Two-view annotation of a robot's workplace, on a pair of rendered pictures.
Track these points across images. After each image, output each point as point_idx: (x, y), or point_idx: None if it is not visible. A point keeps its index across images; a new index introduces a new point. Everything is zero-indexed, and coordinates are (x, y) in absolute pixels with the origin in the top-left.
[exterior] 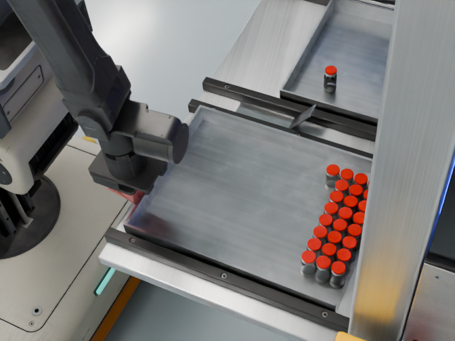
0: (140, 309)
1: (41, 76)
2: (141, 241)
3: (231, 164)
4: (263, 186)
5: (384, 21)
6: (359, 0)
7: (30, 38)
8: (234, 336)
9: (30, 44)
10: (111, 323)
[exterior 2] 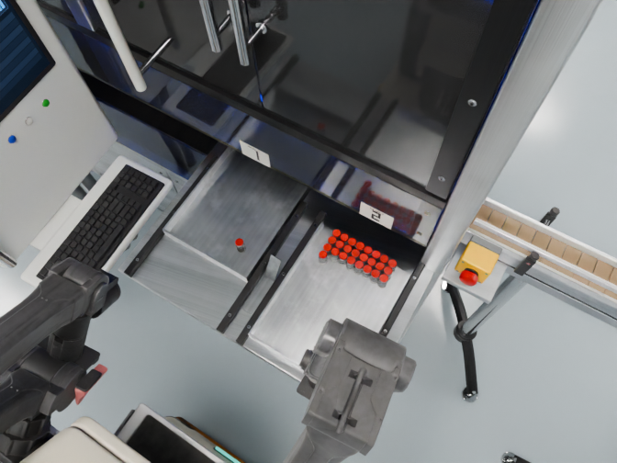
0: (249, 458)
1: None
2: None
3: (295, 320)
4: (316, 301)
5: (190, 204)
6: (162, 215)
7: (195, 450)
8: (281, 389)
9: (203, 449)
10: None
